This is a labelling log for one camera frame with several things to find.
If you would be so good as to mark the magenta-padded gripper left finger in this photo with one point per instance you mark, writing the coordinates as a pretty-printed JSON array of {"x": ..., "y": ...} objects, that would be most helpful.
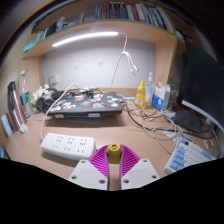
[{"x": 85, "y": 175}]

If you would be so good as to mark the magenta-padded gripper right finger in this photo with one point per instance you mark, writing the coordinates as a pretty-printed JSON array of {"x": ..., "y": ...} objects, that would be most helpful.
[{"x": 140, "y": 173}]

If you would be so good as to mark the yellow charger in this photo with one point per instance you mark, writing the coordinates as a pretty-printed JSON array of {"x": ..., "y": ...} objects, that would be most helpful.
[{"x": 114, "y": 154}]

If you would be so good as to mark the white power strip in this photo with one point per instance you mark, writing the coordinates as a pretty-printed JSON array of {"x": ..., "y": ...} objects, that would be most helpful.
[{"x": 66, "y": 146}]

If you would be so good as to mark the blue white keyboard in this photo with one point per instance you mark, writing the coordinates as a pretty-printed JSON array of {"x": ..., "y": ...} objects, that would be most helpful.
[{"x": 186, "y": 156}]

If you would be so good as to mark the grey laptop stand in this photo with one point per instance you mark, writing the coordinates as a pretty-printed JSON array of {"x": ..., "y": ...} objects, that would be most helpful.
[{"x": 78, "y": 119}]

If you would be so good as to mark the black flat pouch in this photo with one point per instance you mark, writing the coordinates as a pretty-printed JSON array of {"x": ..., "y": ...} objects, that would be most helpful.
[{"x": 188, "y": 120}]

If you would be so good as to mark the black laptop with stickers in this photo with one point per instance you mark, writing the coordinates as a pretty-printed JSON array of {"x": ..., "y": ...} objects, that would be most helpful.
[{"x": 86, "y": 103}]

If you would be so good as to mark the yellow squeeze bottle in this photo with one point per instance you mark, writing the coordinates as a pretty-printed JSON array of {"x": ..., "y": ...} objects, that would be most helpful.
[{"x": 140, "y": 98}]

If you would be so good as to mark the small white adapter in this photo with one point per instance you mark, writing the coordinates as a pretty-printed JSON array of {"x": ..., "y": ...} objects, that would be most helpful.
[{"x": 23, "y": 128}]

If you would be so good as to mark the blue white carton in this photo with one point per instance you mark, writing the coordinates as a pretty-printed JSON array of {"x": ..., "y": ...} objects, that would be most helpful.
[{"x": 160, "y": 97}]

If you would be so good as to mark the black headphones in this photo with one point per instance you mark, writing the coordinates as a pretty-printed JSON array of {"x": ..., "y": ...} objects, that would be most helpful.
[{"x": 43, "y": 101}]

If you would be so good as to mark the clear pump bottle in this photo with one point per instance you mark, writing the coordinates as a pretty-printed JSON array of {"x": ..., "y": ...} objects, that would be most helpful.
[{"x": 150, "y": 86}]

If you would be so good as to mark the white green plastic bag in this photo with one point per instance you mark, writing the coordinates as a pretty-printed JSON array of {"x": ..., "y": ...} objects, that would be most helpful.
[{"x": 37, "y": 95}]

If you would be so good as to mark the pink thermos flask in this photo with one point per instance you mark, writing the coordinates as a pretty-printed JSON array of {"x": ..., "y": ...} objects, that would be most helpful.
[{"x": 16, "y": 110}]

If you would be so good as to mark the black monitor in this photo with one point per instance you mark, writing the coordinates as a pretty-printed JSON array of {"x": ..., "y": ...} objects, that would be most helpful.
[{"x": 203, "y": 80}]

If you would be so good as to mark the white light bar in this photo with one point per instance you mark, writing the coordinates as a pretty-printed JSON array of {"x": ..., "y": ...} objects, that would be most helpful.
[{"x": 83, "y": 37}]

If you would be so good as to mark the wooden shelf unit with books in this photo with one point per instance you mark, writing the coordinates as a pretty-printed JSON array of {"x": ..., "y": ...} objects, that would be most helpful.
[{"x": 100, "y": 26}]

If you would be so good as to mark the white wall socket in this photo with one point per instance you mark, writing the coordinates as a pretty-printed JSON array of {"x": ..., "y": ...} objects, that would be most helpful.
[{"x": 54, "y": 80}]

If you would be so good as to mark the white wall hook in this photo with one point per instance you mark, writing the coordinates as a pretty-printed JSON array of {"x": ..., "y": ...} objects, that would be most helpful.
[
  {"x": 76, "y": 66},
  {"x": 100, "y": 63}
]

